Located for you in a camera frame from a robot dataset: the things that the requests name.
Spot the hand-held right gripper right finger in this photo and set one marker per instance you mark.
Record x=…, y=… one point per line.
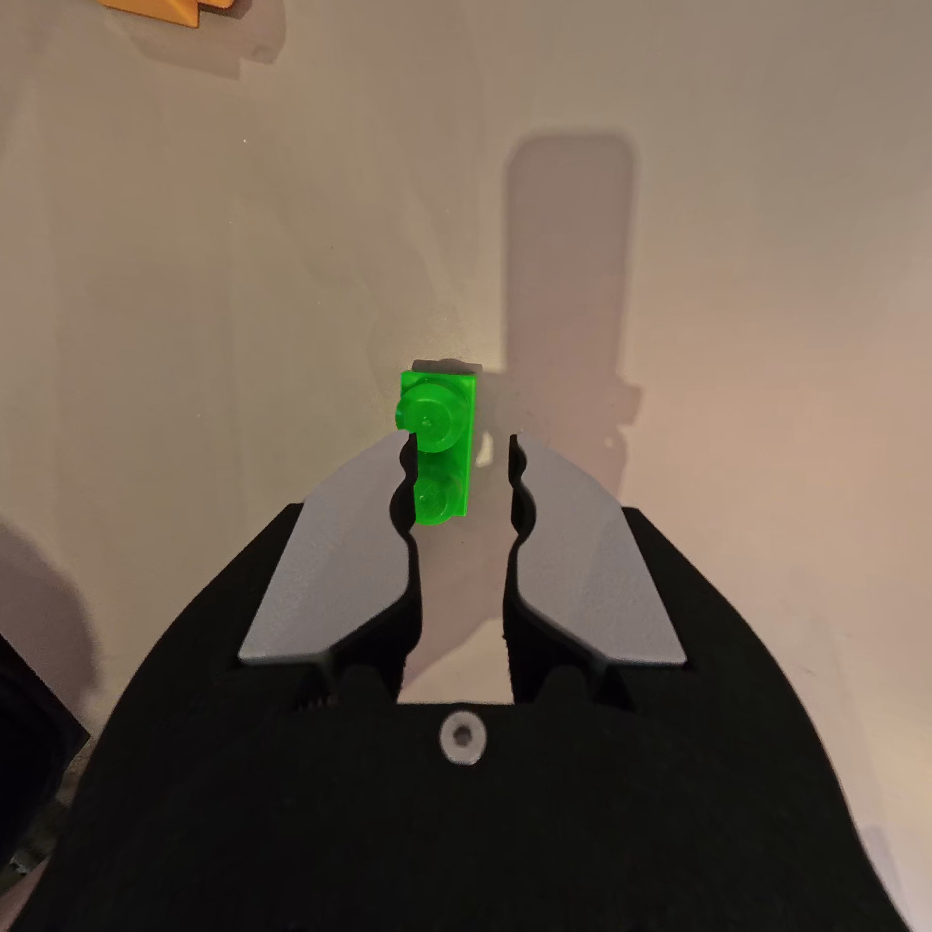
x=590, y=582

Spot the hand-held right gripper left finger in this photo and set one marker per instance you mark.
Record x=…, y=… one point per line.
x=335, y=575

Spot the green two-stud toy block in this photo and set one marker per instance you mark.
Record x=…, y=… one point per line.
x=444, y=437

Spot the yellow one-stud toy block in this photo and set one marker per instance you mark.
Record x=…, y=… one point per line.
x=167, y=11

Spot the grey desk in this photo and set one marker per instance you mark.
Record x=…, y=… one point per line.
x=218, y=291

